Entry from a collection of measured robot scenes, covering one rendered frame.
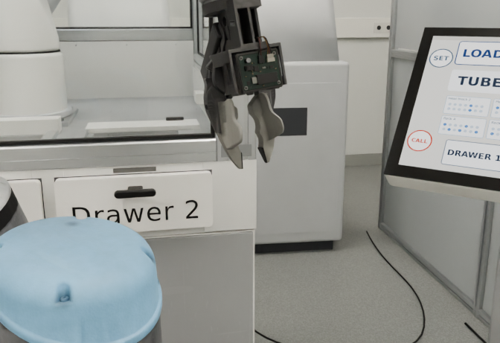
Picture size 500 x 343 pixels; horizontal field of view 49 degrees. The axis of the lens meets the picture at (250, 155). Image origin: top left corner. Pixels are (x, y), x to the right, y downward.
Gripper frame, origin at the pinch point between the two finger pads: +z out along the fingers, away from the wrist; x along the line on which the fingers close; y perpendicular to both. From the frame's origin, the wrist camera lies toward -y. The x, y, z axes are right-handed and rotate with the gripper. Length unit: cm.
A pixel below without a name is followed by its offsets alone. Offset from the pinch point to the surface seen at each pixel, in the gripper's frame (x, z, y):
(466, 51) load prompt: 47.1, -8.2, -6.5
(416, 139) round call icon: 33.2, 4.8, -6.0
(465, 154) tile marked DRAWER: 36.6, 7.7, 1.1
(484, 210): 137, 58, -94
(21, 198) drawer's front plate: -28.7, 4.0, -40.0
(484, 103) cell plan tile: 43.4, 0.5, -0.2
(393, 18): 171, -28, -173
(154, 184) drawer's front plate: -5.7, 6.4, -34.1
